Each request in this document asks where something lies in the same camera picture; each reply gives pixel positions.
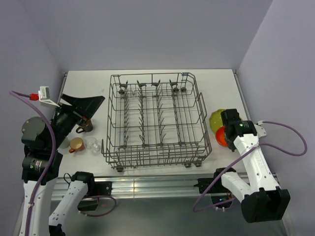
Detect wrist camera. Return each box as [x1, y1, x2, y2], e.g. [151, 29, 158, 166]
[38, 86, 59, 107]
[254, 121, 267, 138]

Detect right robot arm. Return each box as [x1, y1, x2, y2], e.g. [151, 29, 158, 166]
[213, 109, 290, 223]

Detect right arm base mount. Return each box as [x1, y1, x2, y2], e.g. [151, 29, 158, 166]
[194, 168, 231, 196]

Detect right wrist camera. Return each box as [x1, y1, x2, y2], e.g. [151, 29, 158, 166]
[254, 121, 267, 138]

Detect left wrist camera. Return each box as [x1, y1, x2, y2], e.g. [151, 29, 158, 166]
[38, 86, 59, 107]

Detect dark brown mug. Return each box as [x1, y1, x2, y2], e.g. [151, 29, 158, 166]
[75, 120, 94, 134]

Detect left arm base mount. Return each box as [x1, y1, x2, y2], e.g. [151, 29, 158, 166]
[77, 181, 112, 211]

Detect orange bowl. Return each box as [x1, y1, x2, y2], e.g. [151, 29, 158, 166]
[215, 126, 227, 147]

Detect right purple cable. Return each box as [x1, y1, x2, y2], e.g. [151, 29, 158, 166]
[192, 120, 308, 213]

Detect orange brown mug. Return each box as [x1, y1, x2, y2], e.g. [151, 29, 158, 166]
[69, 137, 85, 153]

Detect aluminium mounting rail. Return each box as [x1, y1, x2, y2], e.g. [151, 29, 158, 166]
[49, 172, 281, 200]

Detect pale green cup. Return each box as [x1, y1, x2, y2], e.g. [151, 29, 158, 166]
[59, 137, 70, 149]

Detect clear drinking glass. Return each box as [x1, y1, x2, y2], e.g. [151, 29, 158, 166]
[85, 137, 100, 153]

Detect grey wire dish rack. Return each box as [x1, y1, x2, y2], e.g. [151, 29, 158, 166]
[101, 72, 212, 172]

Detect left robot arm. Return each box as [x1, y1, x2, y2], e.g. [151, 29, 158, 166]
[20, 94, 105, 236]

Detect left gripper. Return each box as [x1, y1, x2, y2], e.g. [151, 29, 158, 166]
[47, 92, 104, 149]

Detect green dotted plate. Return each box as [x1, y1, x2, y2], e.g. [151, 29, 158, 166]
[209, 109, 224, 133]

